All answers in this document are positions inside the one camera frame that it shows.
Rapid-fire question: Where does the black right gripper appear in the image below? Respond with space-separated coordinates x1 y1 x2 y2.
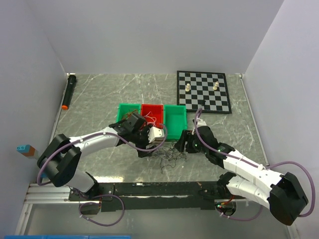
174 129 208 154

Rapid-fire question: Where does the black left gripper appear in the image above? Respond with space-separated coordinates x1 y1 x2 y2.
131 124 157 157

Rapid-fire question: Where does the red cable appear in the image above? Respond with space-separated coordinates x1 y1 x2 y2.
123 108 139 119

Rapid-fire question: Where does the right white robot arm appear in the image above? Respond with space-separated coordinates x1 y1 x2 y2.
175 126 309 226

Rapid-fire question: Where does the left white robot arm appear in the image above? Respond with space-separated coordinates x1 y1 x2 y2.
36 113 158 200

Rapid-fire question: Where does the red plastic bin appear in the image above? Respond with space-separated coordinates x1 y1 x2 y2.
141 104 164 128

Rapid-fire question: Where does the left green plastic bin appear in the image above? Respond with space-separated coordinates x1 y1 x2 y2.
116 103 141 121

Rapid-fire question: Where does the green plastic bin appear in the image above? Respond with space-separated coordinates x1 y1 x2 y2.
116 103 141 121
163 105 187 141

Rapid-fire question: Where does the right green plastic bin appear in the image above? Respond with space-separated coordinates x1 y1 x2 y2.
163 105 187 141

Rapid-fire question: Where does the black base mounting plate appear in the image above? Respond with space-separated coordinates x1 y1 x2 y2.
69 172 235 212

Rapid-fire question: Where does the left cream chess piece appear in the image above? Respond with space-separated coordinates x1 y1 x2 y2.
185 84 190 92

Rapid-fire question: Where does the cream chess piece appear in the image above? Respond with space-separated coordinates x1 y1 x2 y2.
213 81 219 91
185 84 190 92

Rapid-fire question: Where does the black and white chessboard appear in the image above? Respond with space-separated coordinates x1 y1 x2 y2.
176 71 232 114

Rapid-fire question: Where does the right cream chess piece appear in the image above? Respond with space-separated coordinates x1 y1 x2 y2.
213 81 219 91

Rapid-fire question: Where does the black marker orange cap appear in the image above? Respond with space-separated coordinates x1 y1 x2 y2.
61 75 77 110

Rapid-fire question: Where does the blue and orange toy block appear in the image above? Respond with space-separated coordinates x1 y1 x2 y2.
16 144 35 157

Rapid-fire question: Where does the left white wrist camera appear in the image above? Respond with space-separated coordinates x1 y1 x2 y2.
148 126 166 144

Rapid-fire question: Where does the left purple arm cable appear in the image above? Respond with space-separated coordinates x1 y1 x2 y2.
36 123 168 227

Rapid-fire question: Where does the aluminium frame rail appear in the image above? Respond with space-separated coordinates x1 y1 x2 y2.
15 184 300 239

